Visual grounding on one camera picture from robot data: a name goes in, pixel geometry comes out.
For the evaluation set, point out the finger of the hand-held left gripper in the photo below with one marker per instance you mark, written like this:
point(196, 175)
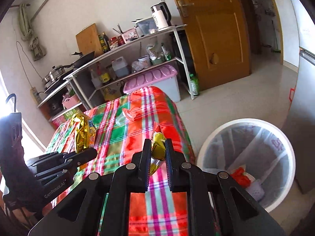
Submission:
point(56, 174)
point(86, 154)

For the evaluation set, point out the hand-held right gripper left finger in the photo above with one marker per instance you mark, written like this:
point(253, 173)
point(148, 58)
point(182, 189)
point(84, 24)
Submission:
point(146, 157)

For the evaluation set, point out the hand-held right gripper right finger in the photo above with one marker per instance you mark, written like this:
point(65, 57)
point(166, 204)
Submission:
point(169, 162)

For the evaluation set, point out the small yellow red packet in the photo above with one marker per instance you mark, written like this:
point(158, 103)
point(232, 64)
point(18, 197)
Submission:
point(157, 147)

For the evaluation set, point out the gold snack packet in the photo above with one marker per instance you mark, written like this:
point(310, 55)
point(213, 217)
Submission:
point(83, 132)

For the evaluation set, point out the white round bin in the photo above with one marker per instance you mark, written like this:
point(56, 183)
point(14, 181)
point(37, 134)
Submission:
point(209, 140)

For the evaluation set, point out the red plastic bag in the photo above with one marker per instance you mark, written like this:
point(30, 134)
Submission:
point(240, 177)

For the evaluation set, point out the clear bin liner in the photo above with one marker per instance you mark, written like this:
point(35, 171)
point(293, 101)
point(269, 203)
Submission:
point(258, 147)

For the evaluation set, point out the white foam fruit net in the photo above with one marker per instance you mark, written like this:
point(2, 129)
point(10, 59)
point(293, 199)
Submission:
point(256, 190)

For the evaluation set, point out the printed carton box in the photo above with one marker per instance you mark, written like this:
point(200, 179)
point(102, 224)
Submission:
point(62, 119)

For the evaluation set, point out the clear plastic packaging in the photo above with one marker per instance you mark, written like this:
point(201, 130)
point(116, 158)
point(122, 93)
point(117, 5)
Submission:
point(130, 114)

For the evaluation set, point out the pink plastic basket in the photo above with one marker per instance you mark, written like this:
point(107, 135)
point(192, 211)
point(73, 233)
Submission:
point(70, 102)

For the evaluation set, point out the black gas burner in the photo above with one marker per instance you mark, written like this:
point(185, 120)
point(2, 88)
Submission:
point(54, 107)

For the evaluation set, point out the yellow oil bottle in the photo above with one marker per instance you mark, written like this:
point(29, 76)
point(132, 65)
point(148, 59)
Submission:
point(110, 94)

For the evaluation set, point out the low white shelf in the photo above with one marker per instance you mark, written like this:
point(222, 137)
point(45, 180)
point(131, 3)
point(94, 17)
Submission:
point(53, 94)

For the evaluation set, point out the white plastic bottle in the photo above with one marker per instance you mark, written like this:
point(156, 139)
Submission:
point(95, 80)

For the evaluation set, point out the black induction cooker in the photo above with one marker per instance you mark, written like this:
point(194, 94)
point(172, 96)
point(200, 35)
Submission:
point(54, 86)

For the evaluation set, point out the white power strip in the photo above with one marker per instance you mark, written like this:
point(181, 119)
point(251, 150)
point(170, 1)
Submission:
point(35, 95)

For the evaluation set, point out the storage box with pink lid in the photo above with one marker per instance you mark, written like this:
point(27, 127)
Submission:
point(152, 78)

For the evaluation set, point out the yellow label bottle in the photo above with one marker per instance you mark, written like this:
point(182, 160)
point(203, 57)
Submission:
point(104, 76)

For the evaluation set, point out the green drink bottle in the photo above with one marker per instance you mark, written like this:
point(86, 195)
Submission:
point(194, 84)

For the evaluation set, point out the stainless steamer pot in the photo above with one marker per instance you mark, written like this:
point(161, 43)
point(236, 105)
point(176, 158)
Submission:
point(55, 75)

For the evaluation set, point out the clear plastic bag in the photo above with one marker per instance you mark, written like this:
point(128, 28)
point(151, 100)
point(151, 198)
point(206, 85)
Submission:
point(136, 66)

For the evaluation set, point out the dark liquid plastic jug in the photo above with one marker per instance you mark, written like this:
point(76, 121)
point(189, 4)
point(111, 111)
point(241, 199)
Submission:
point(120, 67)

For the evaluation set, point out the black frying pan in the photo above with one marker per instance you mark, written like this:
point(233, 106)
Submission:
point(82, 60)

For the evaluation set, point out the white round tub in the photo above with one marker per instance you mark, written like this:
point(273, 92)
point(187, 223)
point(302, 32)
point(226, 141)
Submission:
point(144, 61)

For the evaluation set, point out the green bowl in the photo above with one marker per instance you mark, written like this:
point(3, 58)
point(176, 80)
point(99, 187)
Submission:
point(157, 61)

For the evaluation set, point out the opened food bags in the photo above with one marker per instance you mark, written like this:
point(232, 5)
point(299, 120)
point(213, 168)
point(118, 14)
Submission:
point(155, 51)

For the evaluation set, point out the green glass bottle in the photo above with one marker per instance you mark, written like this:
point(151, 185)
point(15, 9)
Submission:
point(101, 45)

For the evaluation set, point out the dark sauce bottle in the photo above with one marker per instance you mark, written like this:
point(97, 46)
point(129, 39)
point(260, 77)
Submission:
point(106, 43)

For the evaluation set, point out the white metal shelf rack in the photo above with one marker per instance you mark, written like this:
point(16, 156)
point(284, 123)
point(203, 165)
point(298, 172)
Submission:
point(128, 44)

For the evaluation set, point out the wooden cutting board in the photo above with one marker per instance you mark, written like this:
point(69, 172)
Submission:
point(88, 40)

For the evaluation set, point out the red sauce jar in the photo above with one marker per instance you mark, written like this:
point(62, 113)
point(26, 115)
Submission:
point(113, 43)
point(121, 40)

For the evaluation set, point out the pink utensil holder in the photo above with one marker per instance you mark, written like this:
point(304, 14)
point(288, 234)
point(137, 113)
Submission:
point(130, 35)

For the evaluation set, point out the beige hanging cloth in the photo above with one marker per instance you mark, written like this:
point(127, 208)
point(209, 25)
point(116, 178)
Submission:
point(32, 44)

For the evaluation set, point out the bundle of chopsticks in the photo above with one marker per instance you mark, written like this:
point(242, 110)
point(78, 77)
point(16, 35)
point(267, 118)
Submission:
point(118, 29)

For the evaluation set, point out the grey lidded container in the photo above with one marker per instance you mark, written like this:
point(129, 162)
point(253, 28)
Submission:
point(146, 27)

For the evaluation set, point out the wooden door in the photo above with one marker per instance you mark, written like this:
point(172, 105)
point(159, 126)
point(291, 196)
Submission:
point(216, 34)

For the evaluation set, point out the grey refrigerator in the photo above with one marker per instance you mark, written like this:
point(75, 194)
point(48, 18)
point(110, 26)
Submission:
point(302, 127)

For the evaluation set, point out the red plastic hook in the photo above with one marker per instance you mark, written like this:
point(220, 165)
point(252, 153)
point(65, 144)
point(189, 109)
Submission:
point(291, 94)

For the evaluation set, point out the white electric kettle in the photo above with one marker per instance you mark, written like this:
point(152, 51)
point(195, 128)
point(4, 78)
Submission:
point(160, 17)

